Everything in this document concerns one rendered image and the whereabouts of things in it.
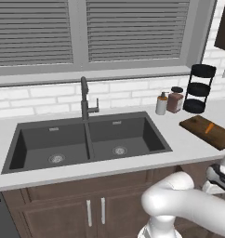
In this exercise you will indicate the brown wooden cutting board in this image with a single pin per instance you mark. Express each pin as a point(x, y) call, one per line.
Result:
point(207, 131)

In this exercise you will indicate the brown cupboard door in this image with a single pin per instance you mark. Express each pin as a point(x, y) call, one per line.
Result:
point(55, 217)
point(123, 214)

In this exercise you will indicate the white soap dispenser bottle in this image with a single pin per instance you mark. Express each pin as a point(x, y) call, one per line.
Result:
point(161, 104)

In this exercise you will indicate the dark grey tap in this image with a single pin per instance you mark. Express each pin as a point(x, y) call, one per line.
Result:
point(85, 102)

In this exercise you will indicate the dark grey double sink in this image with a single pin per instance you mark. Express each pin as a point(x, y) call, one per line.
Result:
point(86, 141)

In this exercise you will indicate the dark grey dishwasher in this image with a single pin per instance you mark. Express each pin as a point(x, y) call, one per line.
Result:
point(2, 217)

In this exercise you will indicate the grey window with blinds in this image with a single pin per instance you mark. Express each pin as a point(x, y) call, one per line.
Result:
point(89, 34)

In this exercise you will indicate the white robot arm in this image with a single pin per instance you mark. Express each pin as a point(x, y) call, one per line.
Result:
point(179, 203)

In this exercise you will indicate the orange carrot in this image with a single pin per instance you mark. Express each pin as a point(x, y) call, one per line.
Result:
point(209, 127)

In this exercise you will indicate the brown jar with black lid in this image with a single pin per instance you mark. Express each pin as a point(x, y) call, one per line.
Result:
point(175, 100)

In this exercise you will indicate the black three-tier stand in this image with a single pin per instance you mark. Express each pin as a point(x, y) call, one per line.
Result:
point(198, 89)

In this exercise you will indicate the dark brown wall cupboard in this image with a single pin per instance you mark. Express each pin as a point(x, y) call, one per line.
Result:
point(224, 26)

